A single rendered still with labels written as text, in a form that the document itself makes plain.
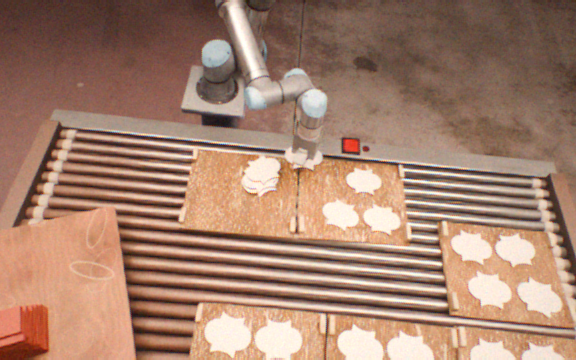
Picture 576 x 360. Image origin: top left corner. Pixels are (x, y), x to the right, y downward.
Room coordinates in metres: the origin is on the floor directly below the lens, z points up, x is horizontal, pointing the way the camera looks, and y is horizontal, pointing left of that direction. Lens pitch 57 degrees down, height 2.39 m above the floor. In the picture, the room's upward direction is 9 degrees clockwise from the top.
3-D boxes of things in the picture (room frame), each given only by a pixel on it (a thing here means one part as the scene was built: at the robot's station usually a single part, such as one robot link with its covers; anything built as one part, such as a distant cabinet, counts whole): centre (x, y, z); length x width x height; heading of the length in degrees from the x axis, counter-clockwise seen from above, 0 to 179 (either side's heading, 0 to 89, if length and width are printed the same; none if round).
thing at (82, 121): (1.14, -0.06, 0.89); 2.08 x 0.09 x 0.06; 94
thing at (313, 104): (0.96, -0.04, 1.33); 0.09 x 0.08 x 0.11; 31
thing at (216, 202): (0.86, 0.16, 0.93); 0.41 x 0.35 x 0.02; 95
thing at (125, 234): (0.67, -0.10, 0.90); 1.95 x 0.05 x 0.05; 94
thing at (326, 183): (0.90, -0.26, 0.93); 0.41 x 0.35 x 0.02; 96
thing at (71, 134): (1.07, -0.07, 0.90); 1.95 x 0.05 x 0.05; 94
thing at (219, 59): (1.40, 0.37, 1.05); 0.13 x 0.12 x 0.14; 121
